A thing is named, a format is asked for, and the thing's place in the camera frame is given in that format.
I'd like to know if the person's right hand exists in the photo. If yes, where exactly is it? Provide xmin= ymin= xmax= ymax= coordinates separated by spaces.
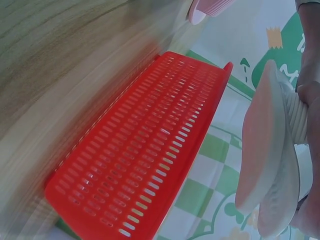
xmin=291 ymin=0 xmax=320 ymax=233

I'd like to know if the pink ribbed object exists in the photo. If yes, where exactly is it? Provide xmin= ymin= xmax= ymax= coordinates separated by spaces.
xmin=187 ymin=0 xmax=232 ymax=25

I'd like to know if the red slotted plastic basket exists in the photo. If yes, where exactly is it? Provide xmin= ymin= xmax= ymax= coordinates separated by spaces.
xmin=44 ymin=51 xmax=234 ymax=240

